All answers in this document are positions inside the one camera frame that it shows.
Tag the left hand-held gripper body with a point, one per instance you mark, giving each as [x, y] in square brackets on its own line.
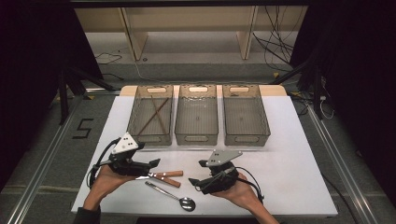
[124, 144]

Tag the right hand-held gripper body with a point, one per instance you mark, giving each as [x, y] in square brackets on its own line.
[221, 157]

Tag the metal spoon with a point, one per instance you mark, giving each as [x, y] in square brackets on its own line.
[186, 203]

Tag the transparent grey plastic bin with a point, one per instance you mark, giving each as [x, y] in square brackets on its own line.
[246, 118]
[146, 109]
[196, 118]

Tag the person's left hand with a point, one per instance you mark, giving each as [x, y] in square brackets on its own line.
[106, 182]

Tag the person's right hand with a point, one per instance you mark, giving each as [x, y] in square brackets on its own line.
[243, 193]

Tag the white table sheet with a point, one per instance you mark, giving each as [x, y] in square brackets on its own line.
[295, 155]

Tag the black metal stand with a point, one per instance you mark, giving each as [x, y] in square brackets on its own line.
[317, 90]
[63, 99]

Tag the dark curtain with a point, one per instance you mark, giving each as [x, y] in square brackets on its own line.
[367, 77]
[31, 62]

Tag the light wooden shelf unit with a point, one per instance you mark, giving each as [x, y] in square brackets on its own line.
[186, 18]

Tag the aluminium floor rail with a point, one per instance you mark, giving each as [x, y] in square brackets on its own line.
[342, 168]
[40, 174]

